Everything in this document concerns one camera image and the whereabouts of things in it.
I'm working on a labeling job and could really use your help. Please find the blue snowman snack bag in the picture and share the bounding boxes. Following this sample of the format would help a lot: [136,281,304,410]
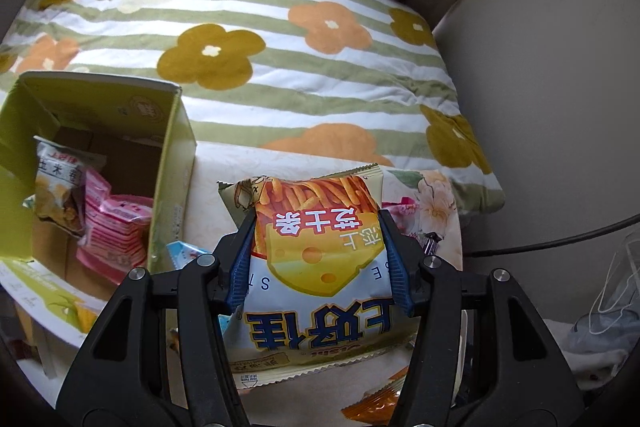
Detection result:
[166,241,210,270]

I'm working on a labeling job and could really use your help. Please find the pink strawberry snack bag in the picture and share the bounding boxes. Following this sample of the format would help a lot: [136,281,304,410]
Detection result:
[382,197,442,248]

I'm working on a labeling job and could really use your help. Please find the cheese stick snack bag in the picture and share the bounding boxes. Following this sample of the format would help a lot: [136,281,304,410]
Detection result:
[219,165,416,391]

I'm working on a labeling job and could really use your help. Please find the orange snack packet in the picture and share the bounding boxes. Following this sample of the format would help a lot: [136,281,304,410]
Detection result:
[342,367,408,426]

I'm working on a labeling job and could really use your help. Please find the pink wafer packs in box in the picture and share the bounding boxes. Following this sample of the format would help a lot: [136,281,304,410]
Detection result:
[76,168,153,284]

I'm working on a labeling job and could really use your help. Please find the yellow chips bag in box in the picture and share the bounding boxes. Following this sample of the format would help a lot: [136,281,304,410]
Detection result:
[22,135,106,239]

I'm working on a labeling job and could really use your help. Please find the floral striped quilt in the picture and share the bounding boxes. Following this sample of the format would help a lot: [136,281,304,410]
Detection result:
[1,0,506,215]

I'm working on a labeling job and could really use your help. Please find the black cable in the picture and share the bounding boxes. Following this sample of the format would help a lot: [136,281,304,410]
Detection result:
[464,211,640,259]

